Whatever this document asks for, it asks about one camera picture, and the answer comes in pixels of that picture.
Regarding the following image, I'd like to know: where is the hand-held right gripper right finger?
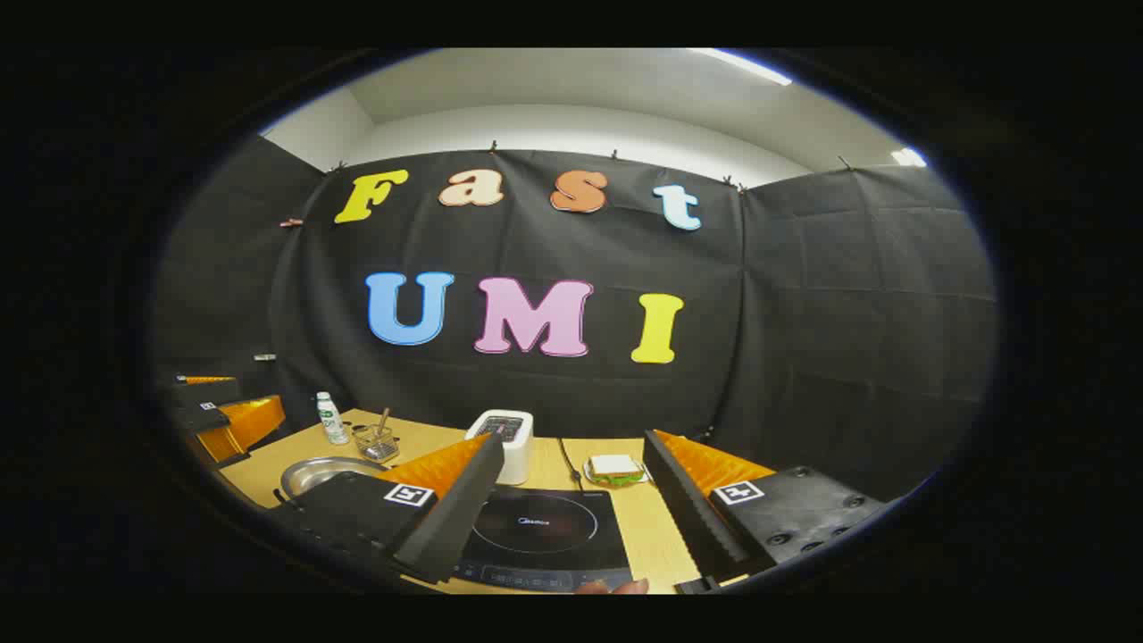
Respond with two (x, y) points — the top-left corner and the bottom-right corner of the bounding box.
(643, 430), (885, 595)

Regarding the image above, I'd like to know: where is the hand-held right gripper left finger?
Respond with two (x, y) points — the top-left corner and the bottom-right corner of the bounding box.
(268, 433), (506, 586)

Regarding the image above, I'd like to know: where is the black induction cooktop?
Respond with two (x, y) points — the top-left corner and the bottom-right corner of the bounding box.
(451, 485), (633, 593)

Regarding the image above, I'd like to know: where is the steel pot with black handle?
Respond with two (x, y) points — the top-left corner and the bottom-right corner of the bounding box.
(279, 456), (389, 501)

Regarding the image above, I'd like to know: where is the white toaster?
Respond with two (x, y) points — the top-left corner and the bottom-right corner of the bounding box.
(465, 409), (534, 486)

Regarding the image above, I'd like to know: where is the white plastic drink bottle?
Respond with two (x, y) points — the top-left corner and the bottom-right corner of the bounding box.
(316, 391), (351, 446)

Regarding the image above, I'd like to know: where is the sandwich with lettuce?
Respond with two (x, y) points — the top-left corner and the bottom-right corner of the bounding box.
(589, 455), (646, 486)

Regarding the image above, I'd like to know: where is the small white plate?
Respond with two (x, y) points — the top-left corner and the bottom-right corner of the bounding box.
(583, 460), (652, 489)

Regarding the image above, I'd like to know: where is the wire mesh utensil basket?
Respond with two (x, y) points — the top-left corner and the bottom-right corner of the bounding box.
(354, 424), (400, 463)

